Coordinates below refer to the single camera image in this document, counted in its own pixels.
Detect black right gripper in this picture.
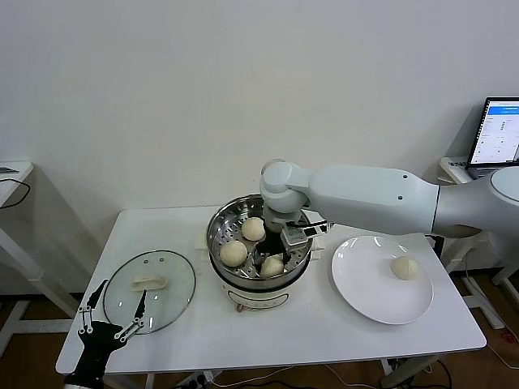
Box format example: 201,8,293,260
251,230,297,273

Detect stainless steel steamer basket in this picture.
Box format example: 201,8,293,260
207,194,315,291

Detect thin black looped cable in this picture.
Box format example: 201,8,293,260
0,177,32,211

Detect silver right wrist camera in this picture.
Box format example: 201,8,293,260
281,220,330,247

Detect cream electric cooking pot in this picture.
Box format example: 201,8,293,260
195,226,328,315

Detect white steamed baozi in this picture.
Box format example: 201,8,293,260
390,255,419,281
219,241,248,267
259,255,285,280
241,216,267,241

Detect white empty side table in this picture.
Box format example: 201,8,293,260
0,161,78,337

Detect white round plate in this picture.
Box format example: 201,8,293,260
331,236,435,327

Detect grey open laptop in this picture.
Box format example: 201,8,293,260
465,96,519,171

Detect white laptop side table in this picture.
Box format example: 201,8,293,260
440,156,519,329

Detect black cable with adapter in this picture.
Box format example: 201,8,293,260
425,233,449,260

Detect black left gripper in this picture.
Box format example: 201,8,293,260
64,278,148,378

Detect round glass pot lid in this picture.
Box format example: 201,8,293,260
103,250,198,336

